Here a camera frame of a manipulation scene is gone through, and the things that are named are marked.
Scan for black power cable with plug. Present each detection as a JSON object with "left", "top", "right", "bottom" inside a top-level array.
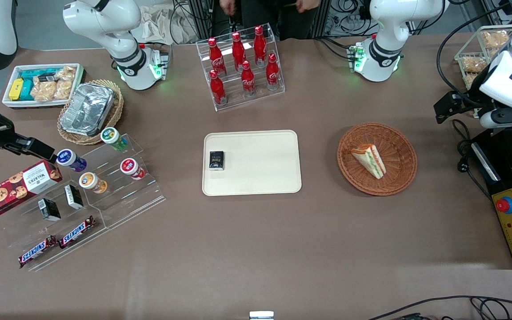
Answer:
[{"left": 451, "top": 118, "right": 493, "bottom": 199}]

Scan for brown round wicker basket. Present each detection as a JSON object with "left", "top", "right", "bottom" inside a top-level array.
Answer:
[{"left": 337, "top": 123, "right": 418, "bottom": 196}]

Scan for clear bag of crackers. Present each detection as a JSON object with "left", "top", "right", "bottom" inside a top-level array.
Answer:
[
  {"left": 31, "top": 80, "right": 57, "bottom": 102},
  {"left": 54, "top": 66, "right": 77, "bottom": 100}
]

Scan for orange can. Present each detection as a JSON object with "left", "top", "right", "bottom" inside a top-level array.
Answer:
[{"left": 78, "top": 172, "right": 108, "bottom": 194}]

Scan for red Walkers cookie box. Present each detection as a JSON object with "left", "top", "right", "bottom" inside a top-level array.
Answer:
[{"left": 0, "top": 160, "right": 63, "bottom": 219}]

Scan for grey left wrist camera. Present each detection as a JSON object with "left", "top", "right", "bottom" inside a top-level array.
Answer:
[{"left": 480, "top": 107, "right": 512, "bottom": 130}]

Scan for white plastic bin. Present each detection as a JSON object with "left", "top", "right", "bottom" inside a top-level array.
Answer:
[{"left": 2, "top": 64, "right": 86, "bottom": 110}]

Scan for small black carton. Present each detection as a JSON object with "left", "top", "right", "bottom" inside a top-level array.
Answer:
[
  {"left": 64, "top": 184, "right": 84, "bottom": 210},
  {"left": 37, "top": 198, "right": 62, "bottom": 222}
]

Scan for tan wicker basket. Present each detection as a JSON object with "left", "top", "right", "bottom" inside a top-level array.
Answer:
[{"left": 57, "top": 80, "right": 124, "bottom": 146}]

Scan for cream plastic tray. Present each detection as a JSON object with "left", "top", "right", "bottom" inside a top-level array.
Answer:
[{"left": 202, "top": 130, "right": 302, "bottom": 196}]

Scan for teal box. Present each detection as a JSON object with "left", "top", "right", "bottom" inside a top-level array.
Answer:
[
  {"left": 20, "top": 68, "right": 60, "bottom": 83},
  {"left": 18, "top": 80, "right": 35, "bottom": 101}
]

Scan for blue purple can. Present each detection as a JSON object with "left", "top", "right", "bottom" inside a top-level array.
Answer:
[{"left": 56, "top": 149, "right": 88, "bottom": 173}]

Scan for black machine yellow control panel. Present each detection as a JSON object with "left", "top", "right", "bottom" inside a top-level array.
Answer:
[{"left": 472, "top": 126, "right": 512, "bottom": 270}]

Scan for small black box white print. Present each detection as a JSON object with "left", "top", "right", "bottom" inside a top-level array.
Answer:
[{"left": 208, "top": 151, "right": 225, "bottom": 172}]

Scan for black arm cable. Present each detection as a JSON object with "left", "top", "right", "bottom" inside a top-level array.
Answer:
[{"left": 437, "top": 4, "right": 512, "bottom": 108}]

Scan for beige cloth bag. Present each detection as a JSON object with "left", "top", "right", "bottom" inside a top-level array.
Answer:
[{"left": 137, "top": 4, "right": 200, "bottom": 45}]

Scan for clear acrylic stepped shelf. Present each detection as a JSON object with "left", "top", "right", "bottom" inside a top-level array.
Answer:
[
  {"left": 0, "top": 173, "right": 108, "bottom": 272},
  {"left": 77, "top": 133, "right": 167, "bottom": 230}
]

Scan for small interface box green light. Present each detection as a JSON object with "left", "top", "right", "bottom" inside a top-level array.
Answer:
[
  {"left": 346, "top": 44, "right": 368, "bottom": 73},
  {"left": 150, "top": 48, "right": 171, "bottom": 81}
]

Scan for green lid can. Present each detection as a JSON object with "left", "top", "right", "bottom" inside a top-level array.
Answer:
[{"left": 100, "top": 127, "right": 129, "bottom": 152}]

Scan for triangular sandwich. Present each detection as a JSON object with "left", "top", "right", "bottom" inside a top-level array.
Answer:
[{"left": 350, "top": 144, "right": 387, "bottom": 180}]

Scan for black cables at table edge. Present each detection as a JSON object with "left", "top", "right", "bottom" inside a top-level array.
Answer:
[{"left": 367, "top": 295, "right": 512, "bottom": 320}]

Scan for white wire rack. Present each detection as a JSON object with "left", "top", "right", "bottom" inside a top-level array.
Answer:
[{"left": 455, "top": 24, "right": 512, "bottom": 89}]

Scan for red cola bottle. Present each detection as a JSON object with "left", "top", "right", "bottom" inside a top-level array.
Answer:
[
  {"left": 265, "top": 53, "right": 281, "bottom": 91},
  {"left": 209, "top": 70, "right": 228, "bottom": 106},
  {"left": 208, "top": 37, "right": 227, "bottom": 76},
  {"left": 231, "top": 32, "right": 247, "bottom": 72},
  {"left": 253, "top": 25, "right": 268, "bottom": 68},
  {"left": 240, "top": 60, "right": 257, "bottom": 97}
]

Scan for red can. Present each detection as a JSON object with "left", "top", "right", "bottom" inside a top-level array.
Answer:
[{"left": 120, "top": 158, "right": 146, "bottom": 180}]

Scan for Snickers bar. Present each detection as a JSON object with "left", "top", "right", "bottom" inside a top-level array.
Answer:
[
  {"left": 58, "top": 216, "right": 96, "bottom": 249},
  {"left": 18, "top": 235, "right": 59, "bottom": 269}
]

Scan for yellow packet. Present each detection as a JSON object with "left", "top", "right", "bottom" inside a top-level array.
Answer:
[{"left": 8, "top": 78, "right": 25, "bottom": 101}]

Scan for clear acrylic bottle rack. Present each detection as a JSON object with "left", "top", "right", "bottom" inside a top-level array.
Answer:
[{"left": 196, "top": 23, "right": 286, "bottom": 112}]

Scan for black cable bundle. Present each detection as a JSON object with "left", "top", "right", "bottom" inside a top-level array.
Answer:
[
  {"left": 312, "top": 0, "right": 375, "bottom": 61},
  {"left": 168, "top": 0, "right": 215, "bottom": 45}
]

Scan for aluminium foil tray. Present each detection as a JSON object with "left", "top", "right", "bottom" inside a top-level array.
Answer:
[{"left": 60, "top": 83, "right": 115, "bottom": 137}]

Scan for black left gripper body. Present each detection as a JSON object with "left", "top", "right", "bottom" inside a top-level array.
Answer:
[{"left": 454, "top": 89, "right": 496, "bottom": 118}]

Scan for person left hand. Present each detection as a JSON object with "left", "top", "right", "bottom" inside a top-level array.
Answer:
[{"left": 295, "top": 0, "right": 321, "bottom": 13}]

